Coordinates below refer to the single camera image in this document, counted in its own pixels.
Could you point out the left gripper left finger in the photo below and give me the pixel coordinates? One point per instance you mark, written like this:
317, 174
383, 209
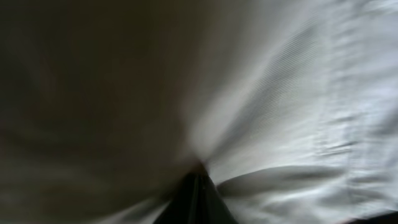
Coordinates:
181, 209

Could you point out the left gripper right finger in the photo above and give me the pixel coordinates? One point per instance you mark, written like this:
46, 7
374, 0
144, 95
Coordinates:
211, 208

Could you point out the grey shorts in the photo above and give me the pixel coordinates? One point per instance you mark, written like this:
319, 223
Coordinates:
106, 106

